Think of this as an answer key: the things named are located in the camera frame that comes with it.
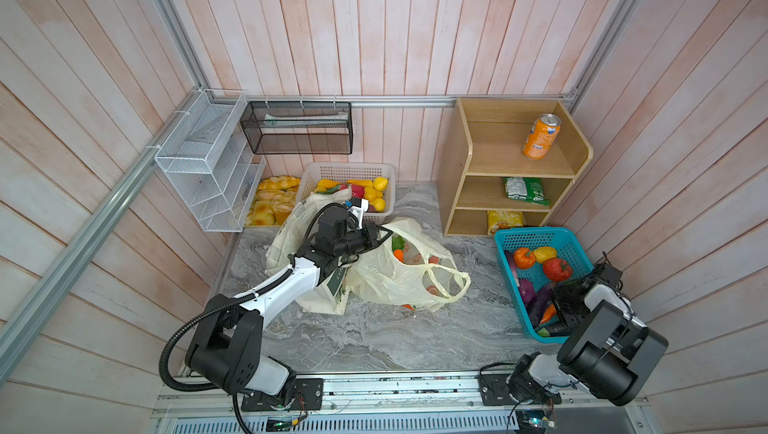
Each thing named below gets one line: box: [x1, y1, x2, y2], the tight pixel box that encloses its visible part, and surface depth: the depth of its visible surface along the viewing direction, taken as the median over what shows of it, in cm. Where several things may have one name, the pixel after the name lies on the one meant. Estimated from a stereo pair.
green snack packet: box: [504, 177, 551, 206], surface depth 93 cm
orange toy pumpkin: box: [513, 247, 536, 270], surface depth 95 cm
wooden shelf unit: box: [437, 97, 593, 237], surface depth 92 cm
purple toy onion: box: [519, 278, 535, 305], surface depth 86 cm
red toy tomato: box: [543, 258, 573, 282], surface depth 92 cm
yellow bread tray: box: [245, 175, 300, 225], surface depth 109 cm
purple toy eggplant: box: [528, 282, 556, 327], surface depth 86 cm
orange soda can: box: [522, 113, 562, 160], surface depth 79 cm
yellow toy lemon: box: [373, 176, 389, 191], surface depth 115 cm
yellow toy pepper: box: [533, 246, 557, 264], surface depth 97 cm
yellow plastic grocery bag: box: [347, 218, 471, 312], surface depth 78 cm
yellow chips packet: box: [487, 210, 524, 235], surface depth 106 cm
